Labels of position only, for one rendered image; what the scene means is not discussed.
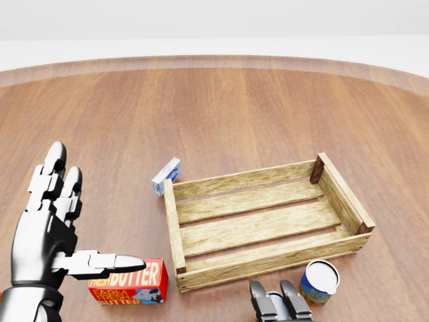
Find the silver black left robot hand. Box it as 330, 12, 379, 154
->
11, 141, 147, 293

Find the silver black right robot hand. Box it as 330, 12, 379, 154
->
249, 279, 314, 322

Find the wooden slat tray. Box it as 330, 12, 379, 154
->
162, 152, 377, 294

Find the blue orange tin, white lid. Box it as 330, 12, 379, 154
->
298, 259, 341, 307

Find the red butter box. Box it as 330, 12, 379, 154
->
87, 257, 170, 307

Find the small blue white box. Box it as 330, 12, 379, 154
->
151, 157, 182, 197

